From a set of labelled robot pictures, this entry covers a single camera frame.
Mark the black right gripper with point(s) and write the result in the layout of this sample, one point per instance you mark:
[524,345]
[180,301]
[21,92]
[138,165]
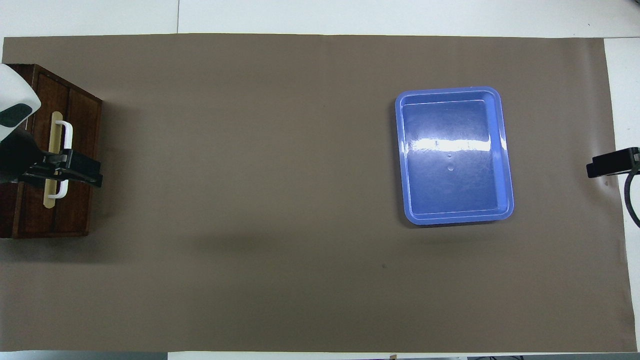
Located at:
[636,157]

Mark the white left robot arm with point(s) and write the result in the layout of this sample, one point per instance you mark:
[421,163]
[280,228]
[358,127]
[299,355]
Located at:
[17,90]

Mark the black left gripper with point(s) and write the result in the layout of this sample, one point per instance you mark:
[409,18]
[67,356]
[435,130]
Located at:
[20,157]

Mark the dark wooden drawer cabinet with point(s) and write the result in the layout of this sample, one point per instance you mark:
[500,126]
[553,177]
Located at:
[85,150]

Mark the brown table mat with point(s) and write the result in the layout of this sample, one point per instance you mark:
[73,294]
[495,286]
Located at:
[250,150]

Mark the wooden drawer with dark front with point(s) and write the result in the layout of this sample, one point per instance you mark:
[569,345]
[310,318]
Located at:
[50,97]

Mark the blue plastic tray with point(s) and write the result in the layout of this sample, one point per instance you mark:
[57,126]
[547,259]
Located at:
[450,190]

